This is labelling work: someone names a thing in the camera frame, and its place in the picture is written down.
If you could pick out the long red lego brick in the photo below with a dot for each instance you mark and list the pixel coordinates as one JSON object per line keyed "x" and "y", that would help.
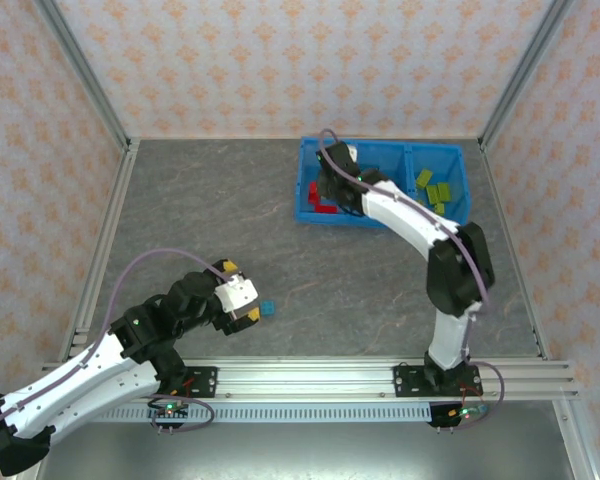
{"x": 326, "y": 208}

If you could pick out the small blue lego brick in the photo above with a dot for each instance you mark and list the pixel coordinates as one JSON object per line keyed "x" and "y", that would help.
{"x": 268, "y": 308}

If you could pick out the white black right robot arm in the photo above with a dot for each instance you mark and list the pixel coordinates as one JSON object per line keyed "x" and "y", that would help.
{"x": 405, "y": 215}

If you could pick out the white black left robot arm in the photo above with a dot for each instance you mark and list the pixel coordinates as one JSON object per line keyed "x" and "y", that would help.
{"x": 70, "y": 385}

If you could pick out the blue three-compartment plastic bin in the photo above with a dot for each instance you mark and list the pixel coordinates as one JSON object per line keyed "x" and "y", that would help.
{"x": 445, "y": 160}

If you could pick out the grey metal lower panel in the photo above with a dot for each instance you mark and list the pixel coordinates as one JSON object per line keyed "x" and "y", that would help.
{"x": 305, "y": 455}

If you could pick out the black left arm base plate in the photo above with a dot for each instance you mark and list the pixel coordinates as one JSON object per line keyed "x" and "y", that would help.
{"x": 206, "y": 381}

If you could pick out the wide aluminium frame rail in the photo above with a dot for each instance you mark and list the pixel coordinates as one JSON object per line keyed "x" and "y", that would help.
{"x": 305, "y": 380}

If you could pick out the aluminium side frame rail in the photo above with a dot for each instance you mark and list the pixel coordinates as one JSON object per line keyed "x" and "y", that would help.
{"x": 102, "y": 250}

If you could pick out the thin aluminium side rail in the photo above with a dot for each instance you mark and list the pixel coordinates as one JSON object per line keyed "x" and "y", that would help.
{"x": 502, "y": 210}

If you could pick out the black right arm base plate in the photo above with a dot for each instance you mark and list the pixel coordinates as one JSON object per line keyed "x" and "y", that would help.
{"x": 405, "y": 380}

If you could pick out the slanted aluminium frame post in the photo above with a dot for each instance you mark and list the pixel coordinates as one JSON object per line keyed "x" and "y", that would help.
{"x": 83, "y": 70}
{"x": 526, "y": 70}

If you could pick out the aluminium frame leg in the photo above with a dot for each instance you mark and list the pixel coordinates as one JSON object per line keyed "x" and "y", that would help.
{"x": 575, "y": 440}

